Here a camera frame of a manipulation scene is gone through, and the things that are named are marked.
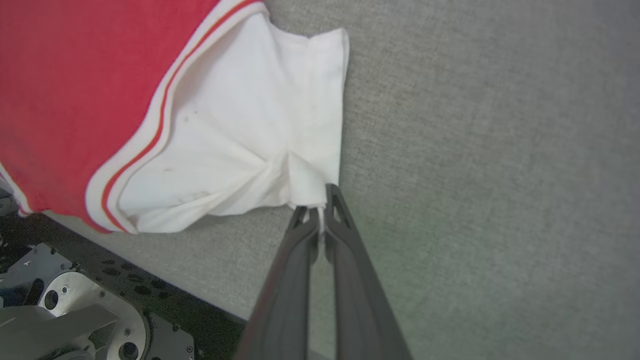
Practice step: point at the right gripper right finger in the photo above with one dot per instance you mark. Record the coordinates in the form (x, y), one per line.
(357, 300)

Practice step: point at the red and white garment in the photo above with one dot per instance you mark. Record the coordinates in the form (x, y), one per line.
(75, 100)

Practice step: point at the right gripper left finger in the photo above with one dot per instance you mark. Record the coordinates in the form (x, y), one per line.
(285, 300)

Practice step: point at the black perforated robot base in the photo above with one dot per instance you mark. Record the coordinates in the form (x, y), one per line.
(150, 287)

